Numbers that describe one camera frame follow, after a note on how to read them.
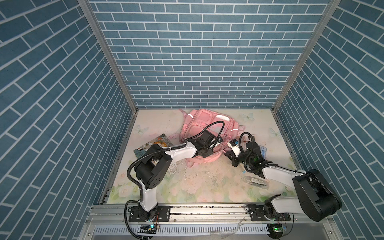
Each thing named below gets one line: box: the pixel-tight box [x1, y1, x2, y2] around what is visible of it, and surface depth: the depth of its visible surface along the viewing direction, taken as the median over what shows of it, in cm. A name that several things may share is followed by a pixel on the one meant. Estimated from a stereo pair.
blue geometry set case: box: [259, 145, 267, 160], surface depth 98 cm
